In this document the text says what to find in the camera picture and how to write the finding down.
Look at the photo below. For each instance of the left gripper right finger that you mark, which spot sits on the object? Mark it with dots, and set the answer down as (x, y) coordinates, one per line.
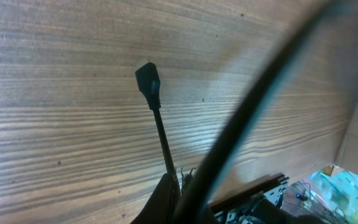
(186, 178)

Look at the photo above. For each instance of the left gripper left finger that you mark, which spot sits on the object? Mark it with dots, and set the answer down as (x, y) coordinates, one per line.
(161, 204)

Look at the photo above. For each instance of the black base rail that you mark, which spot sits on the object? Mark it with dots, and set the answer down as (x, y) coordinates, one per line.
(260, 204)

